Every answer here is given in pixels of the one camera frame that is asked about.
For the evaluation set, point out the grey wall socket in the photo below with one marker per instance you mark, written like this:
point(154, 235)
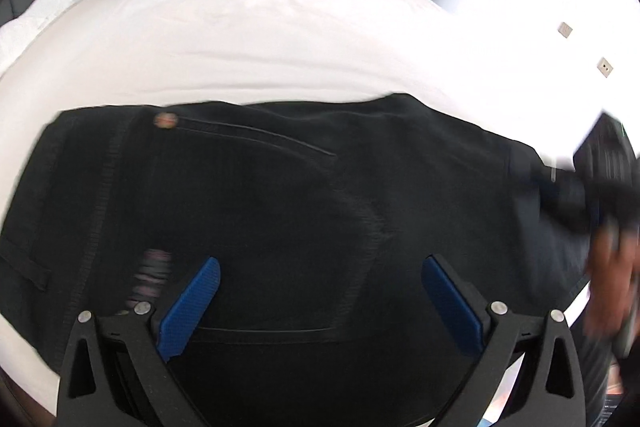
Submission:
point(605, 67)

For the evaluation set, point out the white pillow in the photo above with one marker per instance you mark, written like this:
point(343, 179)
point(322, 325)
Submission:
point(45, 12)

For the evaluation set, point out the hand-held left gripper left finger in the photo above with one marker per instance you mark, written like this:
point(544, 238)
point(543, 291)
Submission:
point(192, 302)

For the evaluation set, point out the grey blank wall plate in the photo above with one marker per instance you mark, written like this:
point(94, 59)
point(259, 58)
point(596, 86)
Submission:
point(566, 30)

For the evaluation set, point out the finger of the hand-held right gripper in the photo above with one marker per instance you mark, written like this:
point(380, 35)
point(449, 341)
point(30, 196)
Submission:
point(562, 197)

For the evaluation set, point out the bed with white sheet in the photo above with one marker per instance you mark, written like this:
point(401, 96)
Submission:
point(250, 47)

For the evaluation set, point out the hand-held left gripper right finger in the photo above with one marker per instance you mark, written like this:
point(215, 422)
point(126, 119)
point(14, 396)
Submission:
point(450, 302)

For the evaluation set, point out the black pants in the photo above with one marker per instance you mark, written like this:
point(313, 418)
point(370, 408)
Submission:
point(280, 207)

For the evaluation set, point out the person's right hand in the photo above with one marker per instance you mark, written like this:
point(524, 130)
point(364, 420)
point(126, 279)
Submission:
point(612, 282)

